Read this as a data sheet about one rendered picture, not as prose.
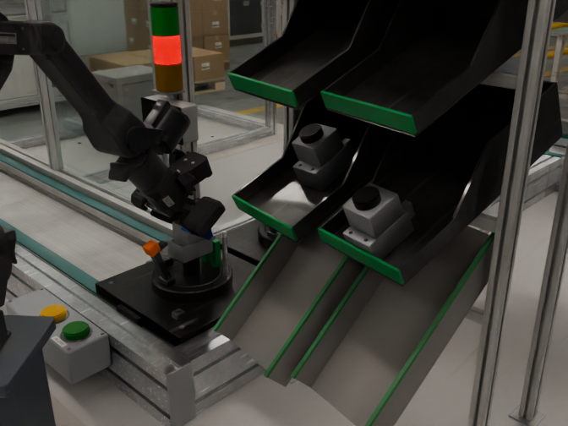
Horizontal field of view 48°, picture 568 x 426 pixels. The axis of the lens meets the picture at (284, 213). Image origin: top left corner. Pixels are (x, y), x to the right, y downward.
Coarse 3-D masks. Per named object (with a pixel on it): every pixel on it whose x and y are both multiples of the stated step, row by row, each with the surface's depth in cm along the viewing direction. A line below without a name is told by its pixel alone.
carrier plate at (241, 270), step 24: (144, 264) 117; (240, 264) 117; (96, 288) 111; (120, 288) 109; (144, 288) 109; (240, 288) 109; (144, 312) 102; (168, 312) 102; (192, 312) 102; (216, 312) 102; (168, 336) 98; (192, 336) 97
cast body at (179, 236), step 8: (184, 216) 106; (176, 224) 106; (176, 232) 107; (184, 232) 105; (168, 240) 107; (176, 240) 107; (184, 240) 106; (192, 240) 105; (200, 240) 107; (208, 240) 108; (168, 248) 107; (176, 248) 106; (184, 248) 105; (192, 248) 106; (200, 248) 107; (208, 248) 109; (176, 256) 106; (184, 256) 105; (192, 256) 106
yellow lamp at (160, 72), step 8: (160, 64) 116; (176, 64) 116; (160, 72) 116; (168, 72) 116; (176, 72) 117; (160, 80) 117; (168, 80) 117; (176, 80) 117; (160, 88) 118; (168, 88) 117; (176, 88) 118
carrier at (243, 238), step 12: (240, 228) 132; (252, 228) 132; (264, 228) 127; (228, 240) 127; (240, 240) 127; (252, 240) 127; (264, 240) 124; (228, 252) 124; (240, 252) 122; (252, 252) 122; (264, 252) 122; (252, 264) 120
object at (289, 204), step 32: (320, 96) 87; (352, 128) 90; (384, 128) 78; (288, 160) 87; (352, 160) 77; (256, 192) 86; (288, 192) 84; (320, 192) 81; (352, 192) 78; (288, 224) 78
